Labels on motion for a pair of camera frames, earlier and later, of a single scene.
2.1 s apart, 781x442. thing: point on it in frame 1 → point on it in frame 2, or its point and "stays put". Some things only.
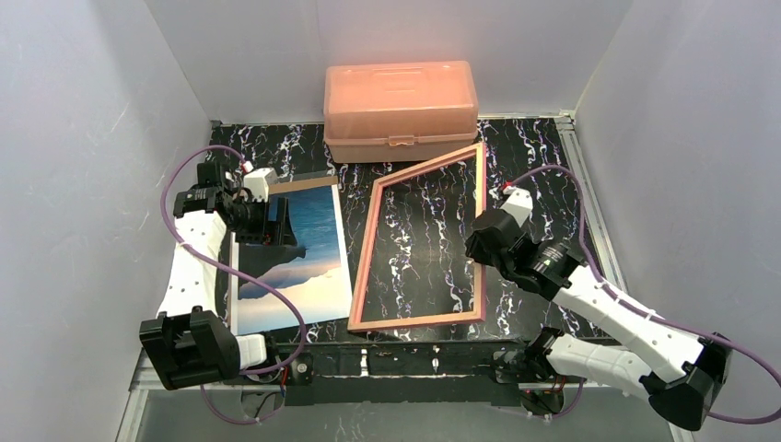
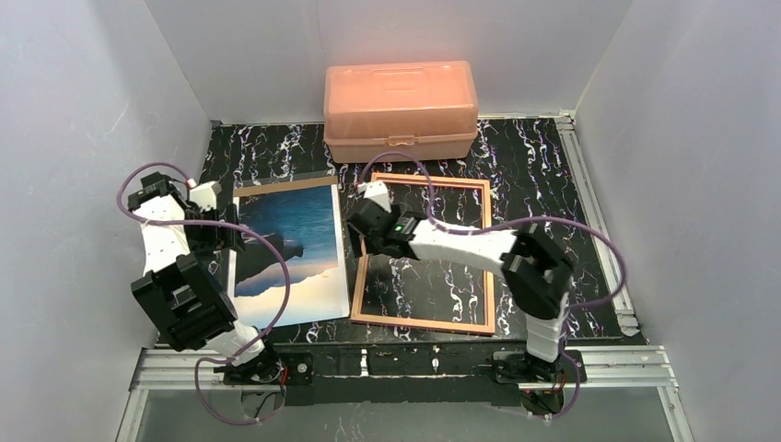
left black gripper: x=279 y=221 → x=230 y=230
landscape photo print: x=315 y=272 stays put
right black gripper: x=483 y=245 → x=359 y=226
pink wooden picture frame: x=365 y=267 → x=357 y=310
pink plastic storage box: x=399 y=111 stays put
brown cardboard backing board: x=302 y=184 stays put
